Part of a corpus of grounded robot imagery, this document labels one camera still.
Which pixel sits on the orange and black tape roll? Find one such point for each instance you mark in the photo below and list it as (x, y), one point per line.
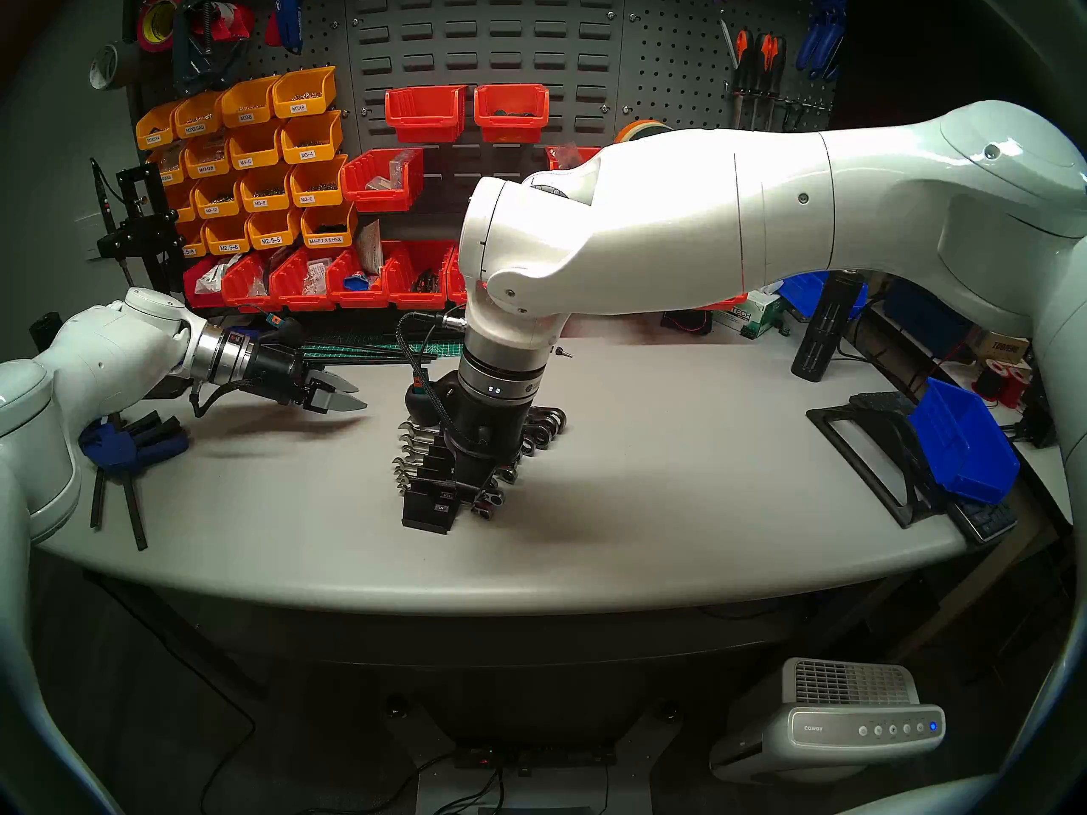
(641, 127)

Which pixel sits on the black floor power strip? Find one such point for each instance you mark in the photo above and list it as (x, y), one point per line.
(535, 755)

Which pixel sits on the metal carabiner hooks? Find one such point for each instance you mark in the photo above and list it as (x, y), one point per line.
(794, 113)

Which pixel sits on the grey duct tape roll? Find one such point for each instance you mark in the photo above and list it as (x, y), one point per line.
(112, 64)

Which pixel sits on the white Coway air purifier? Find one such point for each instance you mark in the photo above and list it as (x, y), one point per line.
(849, 720)

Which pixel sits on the black desk device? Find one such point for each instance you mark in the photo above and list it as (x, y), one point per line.
(1038, 418)

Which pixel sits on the brown cardboard box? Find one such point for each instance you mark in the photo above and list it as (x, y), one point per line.
(1009, 346)

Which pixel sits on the white tissue sheet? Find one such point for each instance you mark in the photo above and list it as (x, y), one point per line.
(766, 289)

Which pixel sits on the blue holder black hex keys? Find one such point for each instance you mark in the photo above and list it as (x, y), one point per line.
(127, 444)

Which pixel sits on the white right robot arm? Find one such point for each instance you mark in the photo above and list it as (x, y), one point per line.
(722, 210)

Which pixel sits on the dark computer keyboard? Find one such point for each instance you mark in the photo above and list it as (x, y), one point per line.
(985, 520)

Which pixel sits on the red and yellow tape roll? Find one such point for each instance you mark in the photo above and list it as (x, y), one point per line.
(157, 19)

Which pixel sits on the yellow screw storage bin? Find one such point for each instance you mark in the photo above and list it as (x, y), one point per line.
(272, 233)
(246, 107)
(317, 185)
(329, 229)
(206, 161)
(216, 200)
(228, 238)
(194, 243)
(310, 141)
(253, 151)
(155, 130)
(265, 193)
(181, 206)
(170, 168)
(197, 119)
(303, 96)

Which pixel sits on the thin long black rod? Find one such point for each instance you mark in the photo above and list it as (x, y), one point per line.
(365, 359)
(365, 352)

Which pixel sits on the dark blue crate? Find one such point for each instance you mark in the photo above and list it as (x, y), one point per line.
(921, 312)

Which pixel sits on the black computer monitor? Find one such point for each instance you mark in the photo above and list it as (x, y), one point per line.
(917, 41)

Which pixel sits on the red and white tool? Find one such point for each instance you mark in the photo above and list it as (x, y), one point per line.
(229, 22)

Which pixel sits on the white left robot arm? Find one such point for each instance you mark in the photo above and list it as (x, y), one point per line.
(93, 363)

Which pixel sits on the black rectangular frame stand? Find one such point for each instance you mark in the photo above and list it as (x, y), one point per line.
(866, 448)

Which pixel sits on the green white Kimtech tissue box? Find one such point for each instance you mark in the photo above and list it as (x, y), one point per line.
(760, 317)

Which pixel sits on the black metal fixture stand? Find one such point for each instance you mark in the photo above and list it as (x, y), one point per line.
(140, 236)

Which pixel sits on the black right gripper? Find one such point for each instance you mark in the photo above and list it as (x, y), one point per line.
(484, 427)

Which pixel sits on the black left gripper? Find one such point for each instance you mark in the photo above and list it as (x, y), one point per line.
(284, 376)

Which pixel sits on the silver ratcheting combination wrench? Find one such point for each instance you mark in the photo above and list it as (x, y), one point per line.
(401, 485)
(408, 439)
(556, 418)
(535, 445)
(399, 474)
(548, 432)
(494, 501)
(510, 475)
(411, 427)
(405, 451)

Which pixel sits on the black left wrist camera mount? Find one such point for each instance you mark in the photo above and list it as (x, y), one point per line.
(280, 334)

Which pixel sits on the grey perforated tool pegboard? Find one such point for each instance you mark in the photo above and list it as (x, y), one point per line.
(492, 49)

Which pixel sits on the red plastic storage bin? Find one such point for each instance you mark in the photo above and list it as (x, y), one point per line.
(199, 291)
(416, 294)
(511, 115)
(242, 291)
(357, 291)
(378, 185)
(289, 291)
(730, 301)
(569, 154)
(455, 283)
(425, 117)

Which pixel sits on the black cylinder bottle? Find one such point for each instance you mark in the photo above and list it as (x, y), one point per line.
(825, 329)

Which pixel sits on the green cutting mat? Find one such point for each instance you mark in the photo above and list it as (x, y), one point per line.
(357, 346)

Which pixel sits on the blue plastic storage bin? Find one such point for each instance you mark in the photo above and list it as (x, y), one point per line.
(807, 291)
(964, 440)

